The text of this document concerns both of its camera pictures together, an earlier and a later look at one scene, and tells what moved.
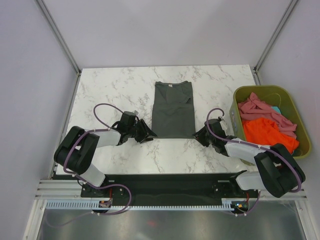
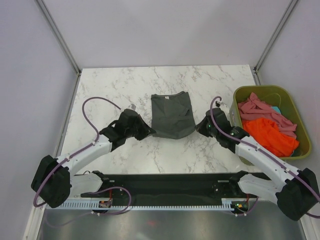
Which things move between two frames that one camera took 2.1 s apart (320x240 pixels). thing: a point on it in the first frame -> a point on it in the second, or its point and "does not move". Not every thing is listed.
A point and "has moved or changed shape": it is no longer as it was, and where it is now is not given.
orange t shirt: [266, 132] does not move
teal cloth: [275, 108] does not move
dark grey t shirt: [173, 113] has moved or changed shape
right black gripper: [199, 135] -> [200, 127]
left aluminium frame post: [49, 19] does not move
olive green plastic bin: [282, 97] does not move
